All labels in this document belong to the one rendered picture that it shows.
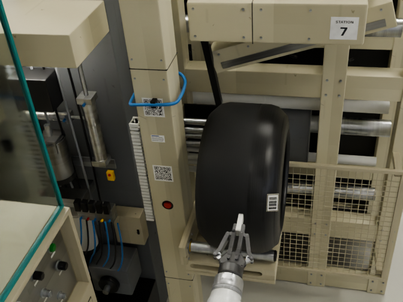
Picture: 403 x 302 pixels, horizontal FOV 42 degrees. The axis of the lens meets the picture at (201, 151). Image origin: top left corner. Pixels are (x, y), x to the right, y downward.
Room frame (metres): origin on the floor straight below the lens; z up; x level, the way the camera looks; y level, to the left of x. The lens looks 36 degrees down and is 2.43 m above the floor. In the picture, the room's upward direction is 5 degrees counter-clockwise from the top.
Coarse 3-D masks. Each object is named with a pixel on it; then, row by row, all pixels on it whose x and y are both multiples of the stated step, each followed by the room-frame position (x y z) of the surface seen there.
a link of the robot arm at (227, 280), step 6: (216, 276) 1.02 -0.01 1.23; (222, 276) 1.01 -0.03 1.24; (228, 276) 1.01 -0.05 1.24; (234, 276) 1.00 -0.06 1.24; (216, 282) 1.00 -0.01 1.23; (222, 282) 0.99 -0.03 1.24; (228, 282) 0.98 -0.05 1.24; (234, 282) 0.99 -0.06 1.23; (240, 282) 1.00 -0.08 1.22; (234, 288) 0.97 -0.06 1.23; (240, 288) 0.98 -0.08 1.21; (240, 294) 0.97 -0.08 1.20
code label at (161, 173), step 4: (156, 168) 1.54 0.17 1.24; (160, 168) 1.54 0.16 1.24; (164, 168) 1.53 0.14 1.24; (168, 168) 1.53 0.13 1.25; (156, 172) 1.54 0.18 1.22; (160, 172) 1.54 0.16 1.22; (164, 172) 1.53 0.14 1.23; (168, 172) 1.53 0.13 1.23; (156, 176) 1.54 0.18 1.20; (160, 176) 1.54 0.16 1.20; (164, 176) 1.54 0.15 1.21; (168, 176) 1.53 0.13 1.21; (172, 176) 1.53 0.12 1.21; (160, 180) 1.54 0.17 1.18; (164, 180) 1.54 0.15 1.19; (168, 180) 1.53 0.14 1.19; (172, 180) 1.53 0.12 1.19
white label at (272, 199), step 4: (268, 196) 1.28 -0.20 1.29; (272, 196) 1.28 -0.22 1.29; (276, 196) 1.28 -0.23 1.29; (268, 200) 1.27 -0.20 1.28; (272, 200) 1.27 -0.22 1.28; (276, 200) 1.27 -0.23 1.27; (268, 204) 1.27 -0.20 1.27; (272, 204) 1.27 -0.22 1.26; (276, 204) 1.27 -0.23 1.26; (268, 208) 1.26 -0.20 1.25; (272, 208) 1.26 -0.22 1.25; (276, 208) 1.26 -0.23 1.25
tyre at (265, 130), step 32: (224, 128) 1.48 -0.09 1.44; (256, 128) 1.46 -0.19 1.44; (288, 128) 1.59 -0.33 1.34; (224, 160) 1.37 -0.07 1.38; (256, 160) 1.35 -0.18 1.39; (288, 160) 1.68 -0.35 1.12; (224, 192) 1.31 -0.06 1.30; (256, 192) 1.28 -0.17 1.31; (224, 224) 1.28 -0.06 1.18; (256, 224) 1.25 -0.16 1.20
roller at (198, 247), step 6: (192, 246) 1.44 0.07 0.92; (198, 246) 1.44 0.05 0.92; (204, 246) 1.43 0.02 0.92; (210, 246) 1.43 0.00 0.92; (198, 252) 1.43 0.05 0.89; (204, 252) 1.42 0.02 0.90; (210, 252) 1.41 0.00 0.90; (222, 252) 1.40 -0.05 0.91; (246, 252) 1.38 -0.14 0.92; (252, 252) 1.38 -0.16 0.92; (264, 252) 1.37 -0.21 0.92; (270, 252) 1.37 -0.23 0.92; (276, 252) 1.37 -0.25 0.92; (258, 258) 1.36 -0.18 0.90; (264, 258) 1.36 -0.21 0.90; (270, 258) 1.35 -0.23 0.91
